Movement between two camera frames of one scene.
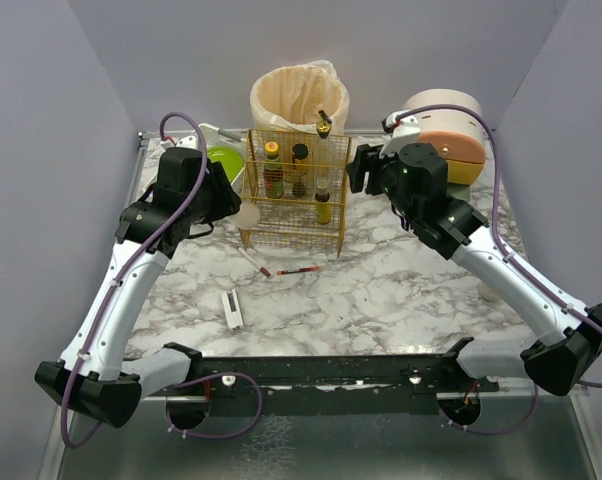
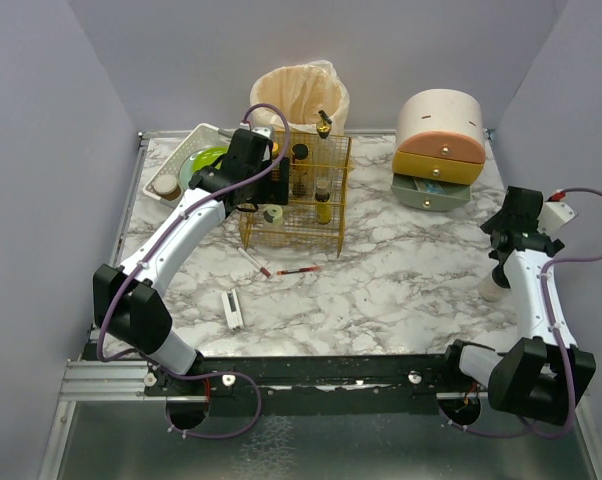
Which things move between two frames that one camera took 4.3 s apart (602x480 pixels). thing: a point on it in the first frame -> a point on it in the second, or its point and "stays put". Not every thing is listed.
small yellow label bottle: x=323 y=206 stays put
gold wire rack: x=293 y=188 stays put
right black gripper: x=358 y=168 -> x=497 y=220
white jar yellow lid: x=248 y=216 -> x=273 y=214
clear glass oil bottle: x=324 y=151 stays put
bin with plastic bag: x=288 y=99 stays put
